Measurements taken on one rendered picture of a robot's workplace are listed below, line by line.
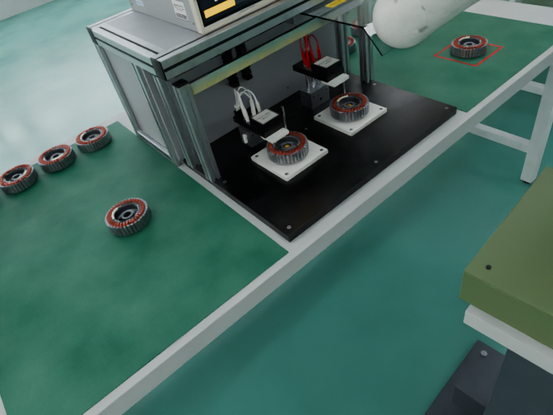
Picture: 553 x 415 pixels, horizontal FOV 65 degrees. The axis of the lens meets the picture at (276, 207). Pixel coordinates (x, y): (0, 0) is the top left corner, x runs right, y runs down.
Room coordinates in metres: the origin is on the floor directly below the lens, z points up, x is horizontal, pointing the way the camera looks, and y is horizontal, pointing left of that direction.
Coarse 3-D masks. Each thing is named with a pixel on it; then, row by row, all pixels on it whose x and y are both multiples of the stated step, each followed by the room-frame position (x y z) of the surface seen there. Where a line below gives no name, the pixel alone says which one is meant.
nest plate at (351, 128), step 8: (320, 112) 1.13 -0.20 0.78; (328, 112) 1.12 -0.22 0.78; (376, 112) 1.06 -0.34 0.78; (384, 112) 1.06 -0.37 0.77; (320, 120) 1.09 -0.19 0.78; (328, 120) 1.07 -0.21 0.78; (336, 120) 1.07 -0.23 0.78; (360, 120) 1.04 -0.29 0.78; (368, 120) 1.03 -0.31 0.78; (336, 128) 1.04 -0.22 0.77; (344, 128) 1.01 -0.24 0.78; (352, 128) 1.01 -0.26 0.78; (360, 128) 1.01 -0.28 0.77
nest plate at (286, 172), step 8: (312, 144) 0.98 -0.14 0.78; (264, 152) 0.99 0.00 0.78; (312, 152) 0.94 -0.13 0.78; (320, 152) 0.93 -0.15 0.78; (256, 160) 0.97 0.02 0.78; (264, 160) 0.96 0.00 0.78; (304, 160) 0.92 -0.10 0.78; (312, 160) 0.91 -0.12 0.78; (272, 168) 0.92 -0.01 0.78; (280, 168) 0.91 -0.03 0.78; (288, 168) 0.90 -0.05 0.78; (296, 168) 0.89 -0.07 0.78; (304, 168) 0.90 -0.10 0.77; (280, 176) 0.88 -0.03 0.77; (288, 176) 0.87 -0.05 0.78
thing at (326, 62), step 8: (328, 56) 1.19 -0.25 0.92; (296, 64) 1.23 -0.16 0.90; (312, 64) 1.16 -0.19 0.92; (320, 64) 1.15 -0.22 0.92; (328, 64) 1.14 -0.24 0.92; (336, 64) 1.13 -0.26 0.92; (304, 72) 1.19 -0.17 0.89; (312, 72) 1.16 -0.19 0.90; (320, 72) 1.13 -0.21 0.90; (328, 72) 1.12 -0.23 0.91; (336, 72) 1.13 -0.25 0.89; (312, 80) 1.21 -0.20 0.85; (320, 80) 1.13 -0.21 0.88; (328, 80) 1.11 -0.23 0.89; (336, 80) 1.11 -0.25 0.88; (344, 80) 1.11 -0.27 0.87
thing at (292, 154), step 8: (288, 136) 1.00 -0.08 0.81; (296, 136) 0.98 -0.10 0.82; (304, 136) 0.98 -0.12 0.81; (272, 144) 0.97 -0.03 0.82; (280, 144) 0.99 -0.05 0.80; (296, 144) 0.98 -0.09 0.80; (304, 144) 0.94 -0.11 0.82; (272, 152) 0.94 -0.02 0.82; (280, 152) 0.92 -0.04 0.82; (288, 152) 0.92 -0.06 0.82; (296, 152) 0.91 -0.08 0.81; (304, 152) 0.93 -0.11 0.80; (272, 160) 0.94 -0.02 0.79; (280, 160) 0.92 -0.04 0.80; (288, 160) 0.91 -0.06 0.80; (296, 160) 0.91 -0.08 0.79
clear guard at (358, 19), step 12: (348, 0) 1.17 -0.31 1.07; (360, 0) 1.15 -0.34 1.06; (372, 0) 1.13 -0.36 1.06; (312, 12) 1.15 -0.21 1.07; (324, 12) 1.13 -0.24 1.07; (336, 12) 1.11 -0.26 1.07; (348, 12) 1.09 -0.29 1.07; (360, 12) 1.07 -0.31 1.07; (372, 12) 1.05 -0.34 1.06; (348, 24) 1.02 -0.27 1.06; (360, 24) 1.00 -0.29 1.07; (372, 24) 1.00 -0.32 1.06; (372, 36) 0.97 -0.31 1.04; (384, 48) 0.95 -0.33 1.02
